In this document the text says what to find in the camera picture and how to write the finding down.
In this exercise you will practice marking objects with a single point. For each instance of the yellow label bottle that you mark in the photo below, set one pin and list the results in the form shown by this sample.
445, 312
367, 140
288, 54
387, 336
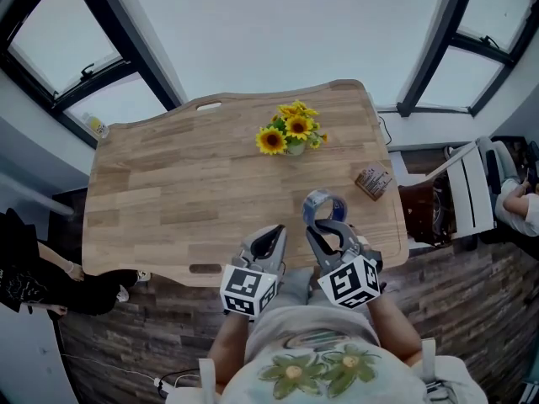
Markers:
96, 124

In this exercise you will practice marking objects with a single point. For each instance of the white slatted chair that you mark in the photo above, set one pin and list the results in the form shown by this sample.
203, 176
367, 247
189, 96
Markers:
469, 196

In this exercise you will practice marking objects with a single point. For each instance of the black framed window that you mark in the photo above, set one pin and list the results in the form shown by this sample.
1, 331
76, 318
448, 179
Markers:
484, 36
63, 44

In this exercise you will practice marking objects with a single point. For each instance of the person's left forearm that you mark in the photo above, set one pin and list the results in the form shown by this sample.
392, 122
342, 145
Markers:
229, 343

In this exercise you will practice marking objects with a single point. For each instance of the person's grey trousers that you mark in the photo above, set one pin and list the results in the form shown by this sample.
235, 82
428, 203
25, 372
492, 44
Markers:
297, 286

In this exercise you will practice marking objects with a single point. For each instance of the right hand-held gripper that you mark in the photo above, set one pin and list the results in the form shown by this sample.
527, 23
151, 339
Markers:
351, 280

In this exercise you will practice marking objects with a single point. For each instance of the grey pole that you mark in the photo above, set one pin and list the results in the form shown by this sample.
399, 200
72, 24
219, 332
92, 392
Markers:
33, 194

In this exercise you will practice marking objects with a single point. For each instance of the purple tape roll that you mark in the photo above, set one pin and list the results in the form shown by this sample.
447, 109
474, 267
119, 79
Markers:
311, 202

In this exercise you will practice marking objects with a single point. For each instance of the sunflower bouquet in vase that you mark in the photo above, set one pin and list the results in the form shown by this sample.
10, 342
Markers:
297, 126

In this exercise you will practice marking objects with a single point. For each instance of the white power strip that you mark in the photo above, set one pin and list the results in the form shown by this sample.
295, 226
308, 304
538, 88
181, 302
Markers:
163, 386

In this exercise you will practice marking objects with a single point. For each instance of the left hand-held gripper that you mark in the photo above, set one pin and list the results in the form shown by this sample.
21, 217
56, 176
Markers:
246, 288

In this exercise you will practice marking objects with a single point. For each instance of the person's right forearm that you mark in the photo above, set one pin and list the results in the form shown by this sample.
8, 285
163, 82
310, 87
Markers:
393, 331

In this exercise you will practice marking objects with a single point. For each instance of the person's floral print shirt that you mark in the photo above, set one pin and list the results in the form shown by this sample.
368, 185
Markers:
303, 352

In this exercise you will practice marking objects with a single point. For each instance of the wooden card holder block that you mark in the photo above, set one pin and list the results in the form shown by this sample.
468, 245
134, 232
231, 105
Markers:
374, 181

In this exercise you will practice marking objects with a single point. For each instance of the brown leather bag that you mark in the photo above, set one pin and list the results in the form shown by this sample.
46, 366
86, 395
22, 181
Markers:
425, 213

